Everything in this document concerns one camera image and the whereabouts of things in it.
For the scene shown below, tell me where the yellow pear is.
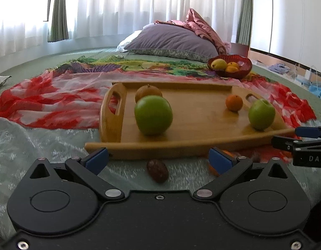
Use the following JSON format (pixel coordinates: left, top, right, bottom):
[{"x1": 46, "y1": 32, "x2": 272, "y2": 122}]
[{"x1": 211, "y1": 59, "x2": 228, "y2": 70}]

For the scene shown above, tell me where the white sheer curtain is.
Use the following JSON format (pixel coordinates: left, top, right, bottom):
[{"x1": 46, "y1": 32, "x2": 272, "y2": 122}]
[{"x1": 0, "y1": 0, "x2": 244, "y2": 55}]

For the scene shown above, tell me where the white box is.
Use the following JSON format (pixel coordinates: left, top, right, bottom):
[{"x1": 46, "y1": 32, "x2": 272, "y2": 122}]
[{"x1": 304, "y1": 69, "x2": 317, "y2": 82}]

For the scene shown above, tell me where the brown round fruit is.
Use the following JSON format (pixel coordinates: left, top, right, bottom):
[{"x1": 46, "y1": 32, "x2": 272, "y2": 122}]
[{"x1": 135, "y1": 84, "x2": 163, "y2": 103}]

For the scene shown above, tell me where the dark brown wooden board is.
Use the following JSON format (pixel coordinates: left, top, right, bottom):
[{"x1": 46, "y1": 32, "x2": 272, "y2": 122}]
[{"x1": 229, "y1": 42, "x2": 251, "y2": 58}]

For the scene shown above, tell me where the colourful printed cloth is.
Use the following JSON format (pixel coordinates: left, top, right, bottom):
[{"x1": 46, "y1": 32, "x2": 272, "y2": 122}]
[{"x1": 0, "y1": 56, "x2": 317, "y2": 131}]

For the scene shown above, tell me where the large green apple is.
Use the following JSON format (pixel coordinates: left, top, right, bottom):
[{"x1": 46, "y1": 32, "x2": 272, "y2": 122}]
[{"x1": 134, "y1": 95, "x2": 173, "y2": 136}]

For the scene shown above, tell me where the purple pillow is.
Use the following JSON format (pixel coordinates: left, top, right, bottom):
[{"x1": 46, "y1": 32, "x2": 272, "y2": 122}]
[{"x1": 123, "y1": 23, "x2": 219, "y2": 63}]

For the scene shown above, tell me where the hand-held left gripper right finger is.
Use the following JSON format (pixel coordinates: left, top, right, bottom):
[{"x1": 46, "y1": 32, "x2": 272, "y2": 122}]
[{"x1": 193, "y1": 147, "x2": 294, "y2": 202}]

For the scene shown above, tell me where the pink quilt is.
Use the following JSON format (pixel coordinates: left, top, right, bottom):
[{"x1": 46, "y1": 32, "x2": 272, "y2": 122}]
[{"x1": 155, "y1": 8, "x2": 231, "y2": 55}]

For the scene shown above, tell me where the wooden tray with handles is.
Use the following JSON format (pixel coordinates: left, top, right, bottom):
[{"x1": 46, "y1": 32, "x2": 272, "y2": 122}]
[{"x1": 85, "y1": 81, "x2": 296, "y2": 160}]

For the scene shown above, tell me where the green curtain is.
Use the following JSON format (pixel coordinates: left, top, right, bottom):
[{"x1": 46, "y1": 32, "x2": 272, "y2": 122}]
[
  {"x1": 237, "y1": 0, "x2": 255, "y2": 46},
  {"x1": 47, "y1": 0, "x2": 70, "y2": 43}
]

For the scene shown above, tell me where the red glass bowl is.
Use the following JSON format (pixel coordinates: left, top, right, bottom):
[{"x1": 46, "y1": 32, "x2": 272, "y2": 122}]
[{"x1": 207, "y1": 55, "x2": 253, "y2": 79}]

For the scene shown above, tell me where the dark red oval fruit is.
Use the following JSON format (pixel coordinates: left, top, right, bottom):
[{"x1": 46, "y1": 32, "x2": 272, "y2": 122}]
[{"x1": 146, "y1": 159, "x2": 168, "y2": 183}]

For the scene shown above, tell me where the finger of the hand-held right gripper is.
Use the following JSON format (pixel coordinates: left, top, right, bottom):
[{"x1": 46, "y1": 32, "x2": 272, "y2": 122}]
[
  {"x1": 271, "y1": 135, "x2": 302, "y2": 152},
  {"x1": 295, "y1": 126, "x2": 321, "y2": 139}
]

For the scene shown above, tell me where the small green apple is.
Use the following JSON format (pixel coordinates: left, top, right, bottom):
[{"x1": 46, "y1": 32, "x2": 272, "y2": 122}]
[{"x1": 248, "y1": 99, "x2": 276, "y2": 131}]

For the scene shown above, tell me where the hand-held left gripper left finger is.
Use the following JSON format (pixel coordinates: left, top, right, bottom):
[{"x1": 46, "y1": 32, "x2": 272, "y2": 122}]
[{"x1": 28, "y1": 147, "x2": 126, "y2": 201}]

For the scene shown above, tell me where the blue cloth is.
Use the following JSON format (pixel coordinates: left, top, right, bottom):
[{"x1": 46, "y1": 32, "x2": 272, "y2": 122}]
[
  {"x1": 268, "y1": 63, "x2": 291, "y2": 75},
  {"x1": 307, "y1": 85, "x2": 321, "y2": 99}
]

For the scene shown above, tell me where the white pillow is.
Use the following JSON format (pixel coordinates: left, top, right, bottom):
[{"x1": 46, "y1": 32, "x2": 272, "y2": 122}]
[{"x1": 117, "y1": 30, "x2": 143, "y2": 53}]

